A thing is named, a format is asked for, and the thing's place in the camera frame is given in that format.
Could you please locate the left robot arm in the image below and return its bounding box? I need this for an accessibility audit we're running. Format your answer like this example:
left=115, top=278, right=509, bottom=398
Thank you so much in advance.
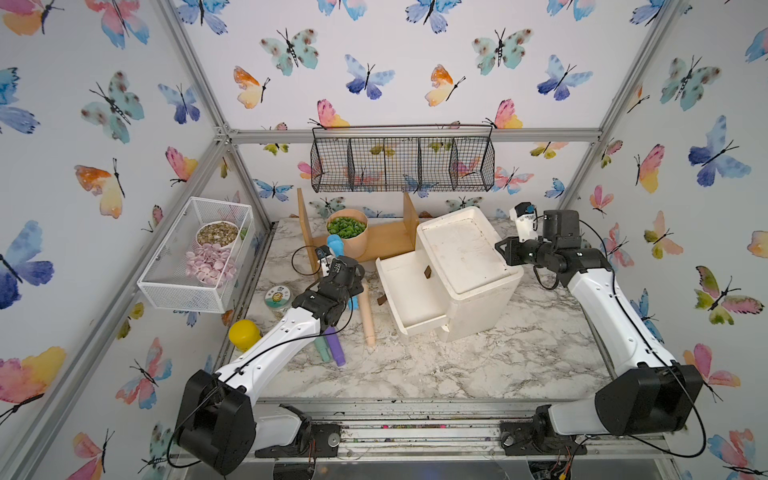
left=172, top=256, right=365, bottom=476

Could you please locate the green toy microphone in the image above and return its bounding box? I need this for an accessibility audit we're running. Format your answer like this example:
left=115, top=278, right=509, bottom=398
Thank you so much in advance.
left=314, top=336, right=333, bottom=363

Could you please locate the black wire wall basket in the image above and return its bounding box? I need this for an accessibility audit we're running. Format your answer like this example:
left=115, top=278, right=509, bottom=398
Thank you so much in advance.
left=308, top=123, right=496, bottom=198

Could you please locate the wooden shelf rack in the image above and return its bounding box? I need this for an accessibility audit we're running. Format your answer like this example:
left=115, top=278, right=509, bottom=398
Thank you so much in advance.
left=297, top=189, right=419, bottom=278

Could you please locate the white plastic drawer unit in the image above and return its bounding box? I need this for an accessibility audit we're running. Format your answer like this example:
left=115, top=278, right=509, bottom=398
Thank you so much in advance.
left=416, top=207, right=524, bottom=342

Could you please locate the yellow plastic toy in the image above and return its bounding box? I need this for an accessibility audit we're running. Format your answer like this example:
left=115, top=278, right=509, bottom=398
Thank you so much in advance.
left=228, top=319, right=262, bottom=353

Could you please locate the pile of pink slices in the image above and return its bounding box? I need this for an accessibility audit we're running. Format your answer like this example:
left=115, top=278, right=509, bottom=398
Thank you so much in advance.
left=185, top=245, right=237, bottom=287

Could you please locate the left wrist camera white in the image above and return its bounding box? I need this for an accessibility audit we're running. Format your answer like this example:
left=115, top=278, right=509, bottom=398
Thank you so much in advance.
left=315, top=245, right=335, bottom=277

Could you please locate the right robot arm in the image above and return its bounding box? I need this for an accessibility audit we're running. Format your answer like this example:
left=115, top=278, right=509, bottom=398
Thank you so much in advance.
left=495, top=202, right=703, bottom=436

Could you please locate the beige toy microphone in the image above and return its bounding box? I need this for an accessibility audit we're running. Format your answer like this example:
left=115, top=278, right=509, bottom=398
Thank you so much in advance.
left=357, top=281, right=376, bottom=349

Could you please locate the white mesh wall basket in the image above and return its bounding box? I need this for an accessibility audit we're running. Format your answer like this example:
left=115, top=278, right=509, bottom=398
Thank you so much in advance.
left=137, top=197, right=255, bottom=313

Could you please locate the peach pot with greens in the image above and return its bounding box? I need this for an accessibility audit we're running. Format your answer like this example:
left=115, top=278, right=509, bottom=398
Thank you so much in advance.
left=326, top=209, right=369, bottom=258

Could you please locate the round green tin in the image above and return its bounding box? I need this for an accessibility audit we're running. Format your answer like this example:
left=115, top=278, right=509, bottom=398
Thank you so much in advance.
left=264, top=285, right=293, bottom=310

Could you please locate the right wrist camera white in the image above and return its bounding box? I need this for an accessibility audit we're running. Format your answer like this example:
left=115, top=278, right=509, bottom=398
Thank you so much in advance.
left=509, top=202, right=538, bottom=242

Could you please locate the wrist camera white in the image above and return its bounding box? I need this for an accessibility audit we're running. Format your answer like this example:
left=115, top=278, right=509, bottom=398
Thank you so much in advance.
left=315, top=245, right=335, bottom=277
left=509, top=202, right=538, bottom=242

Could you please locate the white drawer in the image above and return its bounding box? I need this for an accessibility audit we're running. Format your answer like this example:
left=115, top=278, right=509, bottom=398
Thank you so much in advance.
left=376, top=250, right=449, bottom=340

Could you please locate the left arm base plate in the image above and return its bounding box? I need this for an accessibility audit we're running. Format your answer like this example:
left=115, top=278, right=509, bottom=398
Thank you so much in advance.
left=254, top=422, right=341, bottom=459

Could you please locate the bowl of seeds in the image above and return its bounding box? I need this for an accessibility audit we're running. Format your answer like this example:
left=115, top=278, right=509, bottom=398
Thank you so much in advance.
left=195, top=221, right=240, bottom=248

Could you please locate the blue toy microphone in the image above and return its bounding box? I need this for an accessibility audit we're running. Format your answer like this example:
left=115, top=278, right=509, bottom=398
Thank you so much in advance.
left=326, top=234, right=359, bottom=311

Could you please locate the purple toy microphone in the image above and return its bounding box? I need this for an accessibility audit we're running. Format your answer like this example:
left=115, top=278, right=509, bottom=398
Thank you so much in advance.
left=324, top=327, right=346, bottom=367

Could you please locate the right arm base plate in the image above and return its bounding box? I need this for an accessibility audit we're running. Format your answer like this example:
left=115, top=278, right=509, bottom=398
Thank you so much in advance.
left=499, top=413, right=587, bottom=456

